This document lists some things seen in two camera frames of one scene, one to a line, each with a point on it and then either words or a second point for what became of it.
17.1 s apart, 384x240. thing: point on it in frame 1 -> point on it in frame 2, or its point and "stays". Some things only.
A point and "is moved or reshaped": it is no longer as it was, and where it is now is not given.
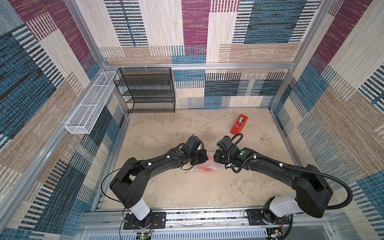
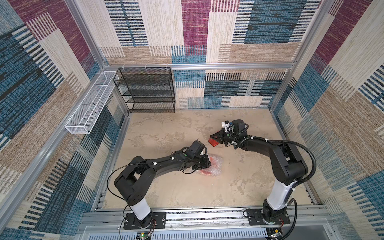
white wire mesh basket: x=89 y=108 stays
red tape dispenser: x=238 y=126 is moved or reshaped
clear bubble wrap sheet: x=210 y=165 is moved or reshaped
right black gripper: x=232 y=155 -> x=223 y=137
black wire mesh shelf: x=147 y=89 stays
